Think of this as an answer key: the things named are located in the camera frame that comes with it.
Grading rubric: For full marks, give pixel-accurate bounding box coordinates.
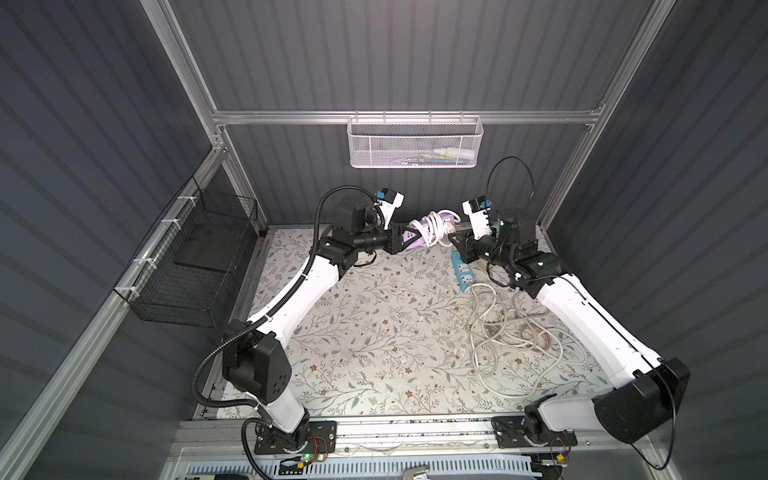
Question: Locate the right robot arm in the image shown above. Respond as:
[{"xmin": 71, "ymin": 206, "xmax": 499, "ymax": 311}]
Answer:
[{"xmin": 449, "ymin": 197, "xmax": 690, "ymax": 445}]

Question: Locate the white wire wall basket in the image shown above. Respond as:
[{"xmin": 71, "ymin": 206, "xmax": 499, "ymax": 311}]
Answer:
[{"xmin": 346, "ymin": 114, "xmax": 484, "ymax": 169}]

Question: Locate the white cord of black strip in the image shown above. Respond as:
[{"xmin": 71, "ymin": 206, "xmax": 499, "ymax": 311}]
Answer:
[{"xmin": 464, "ymin": 281, "xmax": 577, "ymax": 373}]

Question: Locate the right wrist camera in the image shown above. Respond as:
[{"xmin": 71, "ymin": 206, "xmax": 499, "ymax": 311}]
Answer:
[{"xmin": 462, "ymin": 195, "xmax": 493, "ymax": 240}]

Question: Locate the black pad in black basket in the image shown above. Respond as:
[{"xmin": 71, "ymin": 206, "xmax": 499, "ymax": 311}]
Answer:
[{"xmin": 173, "ymin": 224, "xmax": 242, "ymax": 273}]

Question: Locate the black corrugated cable conduit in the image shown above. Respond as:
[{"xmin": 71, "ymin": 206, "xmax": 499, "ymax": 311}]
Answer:
[{"xmin": 190, "ymin": 184, "xmax": 379, "ymax": 480}]

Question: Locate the black wire wall basket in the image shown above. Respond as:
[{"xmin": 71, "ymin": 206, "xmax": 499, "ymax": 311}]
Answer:
[{"xmin": 115, "ymin": 181, "xmax": 260, "ymax": 328}]

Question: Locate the clear tape roll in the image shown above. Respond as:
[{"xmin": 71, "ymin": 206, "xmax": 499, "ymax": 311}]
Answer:
[{"xmin": 520, "ymin": 325, "xmax": 551, "ymax": 351}]

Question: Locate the white cord of teal strip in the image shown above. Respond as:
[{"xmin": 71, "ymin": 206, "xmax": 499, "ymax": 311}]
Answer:
[{"xmin": 466, "ymin": 281, "xmax": 589, "ymax": 402}]

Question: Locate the purple power strip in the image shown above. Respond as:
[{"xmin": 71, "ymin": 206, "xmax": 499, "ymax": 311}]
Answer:
[{"xmin": 407, "ymin": 210, "xmax": 460, "ymax": 249}]

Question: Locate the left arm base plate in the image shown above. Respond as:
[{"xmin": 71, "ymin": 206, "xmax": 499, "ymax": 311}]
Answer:
[{"xmin": 253, "ymin": 420, "xmax": 338, "ymax": 455}]

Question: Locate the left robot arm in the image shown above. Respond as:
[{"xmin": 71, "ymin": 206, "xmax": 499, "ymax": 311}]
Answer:
[{"xmin": 222, "ymin": 191, "xmax": 404, "ymax": 434}]

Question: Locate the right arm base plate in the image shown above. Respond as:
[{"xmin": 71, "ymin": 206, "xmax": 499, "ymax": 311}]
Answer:
[{"xmin": 491, "ymin": 415, "xmax": 578, "ymax": 450}]

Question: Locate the teal power strip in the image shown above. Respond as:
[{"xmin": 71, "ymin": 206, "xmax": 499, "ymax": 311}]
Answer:
[{"xmin": 451, "ymin": 251, "xmax": 476, "ymax": 293}]

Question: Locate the white cord of purple strip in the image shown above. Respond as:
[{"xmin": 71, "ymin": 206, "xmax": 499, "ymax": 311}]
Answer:
[{"xmin": 407, "ymin": 208, "xmax": 462, "ymax": 248}]

